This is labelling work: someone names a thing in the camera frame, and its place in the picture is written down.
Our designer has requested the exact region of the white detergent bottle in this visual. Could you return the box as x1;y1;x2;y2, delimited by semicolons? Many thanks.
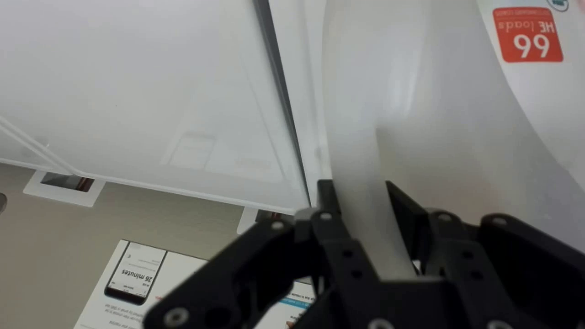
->
320;0;585;282

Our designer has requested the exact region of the white washing machine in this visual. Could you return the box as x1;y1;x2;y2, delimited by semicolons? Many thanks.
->
0;0;313;214

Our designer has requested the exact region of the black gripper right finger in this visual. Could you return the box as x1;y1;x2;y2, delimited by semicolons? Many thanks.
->
384;180;585;329

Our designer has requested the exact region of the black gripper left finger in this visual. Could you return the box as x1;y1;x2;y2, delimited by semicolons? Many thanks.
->
141;178;384;329

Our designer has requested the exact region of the instruction poster with phone picture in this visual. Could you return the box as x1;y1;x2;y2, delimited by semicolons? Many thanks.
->
72;236;322;329

